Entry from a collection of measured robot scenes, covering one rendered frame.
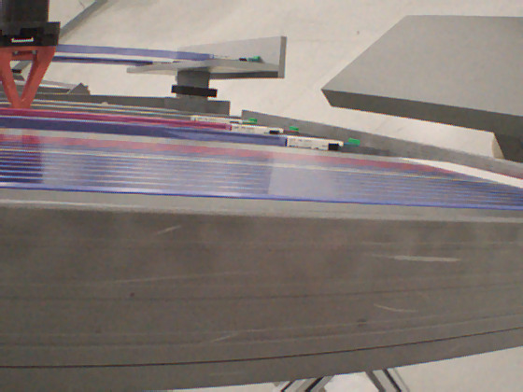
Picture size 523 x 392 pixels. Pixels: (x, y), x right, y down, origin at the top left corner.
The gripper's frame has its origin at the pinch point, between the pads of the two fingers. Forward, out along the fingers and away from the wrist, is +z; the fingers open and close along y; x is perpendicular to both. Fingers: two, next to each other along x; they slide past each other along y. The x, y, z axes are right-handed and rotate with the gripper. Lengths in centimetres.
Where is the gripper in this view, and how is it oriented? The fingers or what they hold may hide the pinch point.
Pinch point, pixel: (20, 105)
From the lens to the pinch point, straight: 82.2
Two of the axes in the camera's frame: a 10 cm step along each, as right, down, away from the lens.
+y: 5.0, 1.9, -8.5
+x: 8.7, -0.6, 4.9
